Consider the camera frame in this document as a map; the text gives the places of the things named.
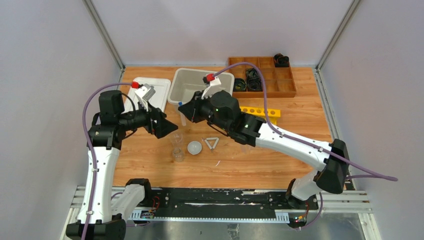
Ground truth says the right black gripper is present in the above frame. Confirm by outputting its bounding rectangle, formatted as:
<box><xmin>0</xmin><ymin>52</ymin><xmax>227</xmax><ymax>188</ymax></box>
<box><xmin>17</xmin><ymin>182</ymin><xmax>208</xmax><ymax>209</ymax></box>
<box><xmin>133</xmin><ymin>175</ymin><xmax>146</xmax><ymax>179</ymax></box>
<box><xmin>179</xmin><ymin>89</ymin><xmax>232</xmax><ymax>133</ymax></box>

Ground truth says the blue capped tube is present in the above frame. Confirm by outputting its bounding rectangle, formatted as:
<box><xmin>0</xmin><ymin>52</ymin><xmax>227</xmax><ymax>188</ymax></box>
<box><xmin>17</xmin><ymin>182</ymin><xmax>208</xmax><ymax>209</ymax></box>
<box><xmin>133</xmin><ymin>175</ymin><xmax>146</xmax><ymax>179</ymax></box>
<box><xmin>178</xmin><ymin>101</ymin><xmax>187</xmax><ymax>127</ymax></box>

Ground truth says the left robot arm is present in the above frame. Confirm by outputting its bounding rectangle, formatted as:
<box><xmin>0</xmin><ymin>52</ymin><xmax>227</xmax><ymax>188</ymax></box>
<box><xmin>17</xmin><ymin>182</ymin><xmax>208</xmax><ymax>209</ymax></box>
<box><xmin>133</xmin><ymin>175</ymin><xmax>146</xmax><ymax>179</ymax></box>
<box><xmin>65</xmin><ymin>90</ymin><xmax>178</xmax><ymax>240</ymax></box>

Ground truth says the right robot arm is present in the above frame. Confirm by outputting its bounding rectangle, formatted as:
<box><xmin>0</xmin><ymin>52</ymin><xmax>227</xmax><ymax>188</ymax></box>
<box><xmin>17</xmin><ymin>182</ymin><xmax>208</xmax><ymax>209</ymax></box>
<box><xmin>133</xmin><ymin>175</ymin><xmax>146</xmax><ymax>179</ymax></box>
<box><xmin>178</xmin><ymin>90</ymin><xmax>349</xmax><ymax>209</ymax></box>

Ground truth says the white clay triangle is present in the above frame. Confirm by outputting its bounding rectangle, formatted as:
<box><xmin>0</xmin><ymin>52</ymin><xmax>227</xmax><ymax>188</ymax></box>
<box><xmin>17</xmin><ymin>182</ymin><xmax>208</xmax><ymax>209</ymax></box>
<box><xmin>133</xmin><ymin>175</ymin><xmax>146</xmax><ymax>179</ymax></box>
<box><xmin>202</xmin><ymin>137</ymin><xmax>220</xmax><ymax>152</ymax></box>

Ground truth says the white plastic lid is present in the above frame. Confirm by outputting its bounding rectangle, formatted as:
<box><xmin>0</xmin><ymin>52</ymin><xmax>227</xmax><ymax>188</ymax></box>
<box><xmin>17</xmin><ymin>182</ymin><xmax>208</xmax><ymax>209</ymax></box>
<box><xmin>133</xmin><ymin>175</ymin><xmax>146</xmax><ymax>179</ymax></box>
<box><xmin>123</xmin><ymin>77</ymin><xmax>171</xmax><ymax>113</ymax></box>

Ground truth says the small glass flask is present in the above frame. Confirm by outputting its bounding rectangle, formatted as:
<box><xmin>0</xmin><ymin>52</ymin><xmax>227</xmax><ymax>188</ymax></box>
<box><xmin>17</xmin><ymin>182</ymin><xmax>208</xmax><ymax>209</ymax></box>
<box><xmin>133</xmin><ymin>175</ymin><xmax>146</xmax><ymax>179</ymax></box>
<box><xmin>172</xmin><ymin>147</ymin><xmax>184</xmax><ymax>163</ymax></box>

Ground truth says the beige plastic bin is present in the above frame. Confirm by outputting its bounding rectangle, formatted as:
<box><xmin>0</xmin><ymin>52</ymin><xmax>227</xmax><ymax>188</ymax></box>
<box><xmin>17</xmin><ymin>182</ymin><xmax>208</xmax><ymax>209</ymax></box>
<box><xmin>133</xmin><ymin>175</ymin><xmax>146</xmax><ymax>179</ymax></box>
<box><xmin>167</xmin><ymin>68</ymin><xmax>235</xmax><ymax>109</ymax></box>

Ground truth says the white evaporating dish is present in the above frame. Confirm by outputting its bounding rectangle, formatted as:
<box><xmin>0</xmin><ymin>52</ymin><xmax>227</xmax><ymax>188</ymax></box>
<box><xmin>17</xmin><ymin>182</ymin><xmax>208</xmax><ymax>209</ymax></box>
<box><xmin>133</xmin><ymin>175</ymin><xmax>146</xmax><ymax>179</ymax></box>
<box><xmin>187</xmin><ymin>141</ymin><xmax>203</xmax><ymax>155</ymax></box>

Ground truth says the yellow test tube rack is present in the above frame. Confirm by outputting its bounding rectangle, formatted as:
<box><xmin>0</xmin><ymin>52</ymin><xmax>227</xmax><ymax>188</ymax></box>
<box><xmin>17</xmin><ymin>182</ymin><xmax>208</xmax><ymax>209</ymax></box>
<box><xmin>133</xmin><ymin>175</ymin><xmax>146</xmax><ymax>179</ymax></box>
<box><xmin>240</xmin><ymin>106</ymin><xmax>282</xmax><ymax>125</ymax></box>

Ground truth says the wooden compartment tray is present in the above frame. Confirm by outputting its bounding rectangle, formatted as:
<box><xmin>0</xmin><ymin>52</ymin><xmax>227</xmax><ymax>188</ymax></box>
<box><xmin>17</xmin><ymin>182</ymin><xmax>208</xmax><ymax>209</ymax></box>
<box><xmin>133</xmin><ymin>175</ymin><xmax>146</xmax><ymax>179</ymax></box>
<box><xmin>227</xmin><ymin>56</ymin><xmax>297</xmax><ymax>99</ymax></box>

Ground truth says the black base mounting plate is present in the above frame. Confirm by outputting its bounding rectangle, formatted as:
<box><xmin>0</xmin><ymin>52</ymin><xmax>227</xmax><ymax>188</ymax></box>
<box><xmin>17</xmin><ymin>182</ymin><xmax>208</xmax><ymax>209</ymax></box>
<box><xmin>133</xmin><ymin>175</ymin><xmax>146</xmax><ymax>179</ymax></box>
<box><xmin>137</xmin><ymin>187</ymin><xmax>319</xmax><ymax>220</ymax></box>

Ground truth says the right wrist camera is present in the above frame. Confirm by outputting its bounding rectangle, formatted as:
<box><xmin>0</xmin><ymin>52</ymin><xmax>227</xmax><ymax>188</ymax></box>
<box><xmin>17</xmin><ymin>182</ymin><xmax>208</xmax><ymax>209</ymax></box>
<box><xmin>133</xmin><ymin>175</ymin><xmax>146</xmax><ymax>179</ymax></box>
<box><xmin>201</xmin><ymin>73</ymin><xmax>222</xmax><ymax>100</ymax></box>

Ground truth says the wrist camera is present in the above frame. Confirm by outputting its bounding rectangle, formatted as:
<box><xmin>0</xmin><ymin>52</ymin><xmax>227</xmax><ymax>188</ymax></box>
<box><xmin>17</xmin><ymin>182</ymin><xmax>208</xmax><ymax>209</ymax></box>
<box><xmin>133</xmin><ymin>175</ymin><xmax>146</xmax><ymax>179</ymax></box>
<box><xmin>201</xmin><ymin>73</ymin><xmax>222</xmax><ymax>100</ymax></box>
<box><xmin>135</xmin><ymin>83</ymin><xmax>156</xmax><ymax>112</ymax></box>

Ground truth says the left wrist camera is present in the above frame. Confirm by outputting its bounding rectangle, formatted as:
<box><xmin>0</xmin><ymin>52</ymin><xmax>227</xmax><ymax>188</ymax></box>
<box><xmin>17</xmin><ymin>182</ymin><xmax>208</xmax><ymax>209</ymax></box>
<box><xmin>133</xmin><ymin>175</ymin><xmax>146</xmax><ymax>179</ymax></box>
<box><xmin>135</xmin><ymin>83</ymin><xmax>156</xmax><ymax>112</ymax></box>

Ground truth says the black strap coil in tray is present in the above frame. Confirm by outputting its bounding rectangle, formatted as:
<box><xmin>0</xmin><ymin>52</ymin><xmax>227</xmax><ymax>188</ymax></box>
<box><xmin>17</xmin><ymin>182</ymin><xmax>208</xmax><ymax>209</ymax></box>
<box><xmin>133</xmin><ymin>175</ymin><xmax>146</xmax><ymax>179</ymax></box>
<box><xmin>245</xmin><ymin>67</ymin><xmax>264</xmax><ymax>92</ymax></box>

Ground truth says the black strap coil corner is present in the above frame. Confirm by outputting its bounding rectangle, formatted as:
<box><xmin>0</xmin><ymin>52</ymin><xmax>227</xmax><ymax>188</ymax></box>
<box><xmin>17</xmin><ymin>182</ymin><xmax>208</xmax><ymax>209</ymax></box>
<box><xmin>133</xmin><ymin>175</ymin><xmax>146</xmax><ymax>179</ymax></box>
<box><xmin>273</xmin><ymin>53</ymin><xmax>290</xmax><ymax>68</ymax></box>

